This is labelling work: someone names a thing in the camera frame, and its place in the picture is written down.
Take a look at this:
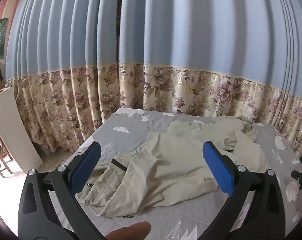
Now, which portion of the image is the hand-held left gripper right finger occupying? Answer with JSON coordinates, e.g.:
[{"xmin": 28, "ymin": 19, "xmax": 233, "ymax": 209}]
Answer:
[{"xmin": 196, "ymin": 141, "xmax": 285, "ymax": 240}]

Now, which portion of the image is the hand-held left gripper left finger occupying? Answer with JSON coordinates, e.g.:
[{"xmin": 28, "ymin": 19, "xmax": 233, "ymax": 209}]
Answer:
[{"xmin": 18, "ymin": 141, "xmax": 109, "ymax": 240}]

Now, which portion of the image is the beige jacket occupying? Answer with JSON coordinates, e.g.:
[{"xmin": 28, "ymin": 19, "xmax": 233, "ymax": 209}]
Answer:
[{"xmin": 84, "ymin": 116, "xmax": 270, "ymax": 218}]

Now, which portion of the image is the bed with grey printed sheet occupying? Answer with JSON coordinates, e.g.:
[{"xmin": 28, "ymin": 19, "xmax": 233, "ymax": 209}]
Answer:
[{"xmin": 47, "ymin": 107, "xmax": 302, "ymax": 240}]

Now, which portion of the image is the white board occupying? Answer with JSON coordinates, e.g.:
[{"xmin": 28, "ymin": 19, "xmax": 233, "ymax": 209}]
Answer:
[{"xmin": 0, "ymin": 87, "xmax": 44, "ymax": 173}]

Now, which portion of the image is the blue floral curtain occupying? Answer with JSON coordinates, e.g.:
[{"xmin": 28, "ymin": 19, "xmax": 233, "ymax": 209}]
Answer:
[
  {"xmin": 118, "ymin": 0, "xmax": 302, "ymax": 158},
  {"xmin": 4, "ymin": 0, "xmax": 122, "ymax": 153}
]

